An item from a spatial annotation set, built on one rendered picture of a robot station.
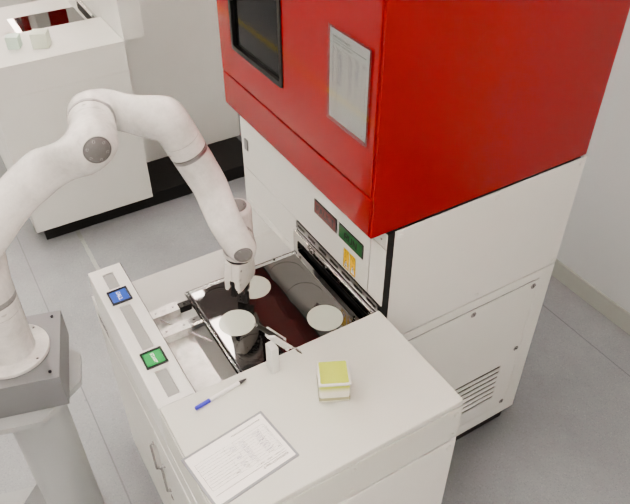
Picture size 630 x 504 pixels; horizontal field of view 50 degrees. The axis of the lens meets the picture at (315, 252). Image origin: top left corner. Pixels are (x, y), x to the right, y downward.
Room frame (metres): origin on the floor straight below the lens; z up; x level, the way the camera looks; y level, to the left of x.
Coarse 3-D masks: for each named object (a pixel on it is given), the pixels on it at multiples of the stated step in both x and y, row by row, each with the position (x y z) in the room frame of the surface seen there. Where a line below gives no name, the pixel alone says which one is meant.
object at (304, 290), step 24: (288, 264) 1.55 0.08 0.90; (216, 288) 1.45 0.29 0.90; (288, 288) 1.44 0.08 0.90; (312, 288) 1.45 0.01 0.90; (216, 312) 1.35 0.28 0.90; (264, 312) 1.35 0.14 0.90; (288, 312) 1.35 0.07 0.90; (240, 336) 1.26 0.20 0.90; (264, 336) 1.26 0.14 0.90; (288, 336) 1.26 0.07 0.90; (312, 336) 1.26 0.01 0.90; (240, 360) 1.17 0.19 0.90; (264, 360) 1.17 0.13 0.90
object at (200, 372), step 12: (192, 336) 1.27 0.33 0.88; (180, 348) 1.23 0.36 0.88; (192, 348) 1.23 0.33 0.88; (180, 360) 1.19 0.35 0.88; (192, 360) 1.19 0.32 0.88; (204, 360) 1.19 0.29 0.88; (192, 372) 1.15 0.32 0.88; (204, 372) 1.15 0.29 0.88; (216, 372) 1.15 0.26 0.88; (192, 384) 1.11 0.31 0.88; (204, 384) 1.11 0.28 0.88
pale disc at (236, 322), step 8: (232, 312) 1.35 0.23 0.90; (240, 312) 1.35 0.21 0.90; (248, 312) 1.35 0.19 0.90; (224, 320) 1.32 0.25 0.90; (232, 320) 1.32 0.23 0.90; (240, 320) 1.32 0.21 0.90; (248, 320) 1.32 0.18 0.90; (224, 328) 1.29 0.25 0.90; (232, 328) 1.29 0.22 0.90; (240, 328) 1.29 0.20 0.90; (248, 328) 1.29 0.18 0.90
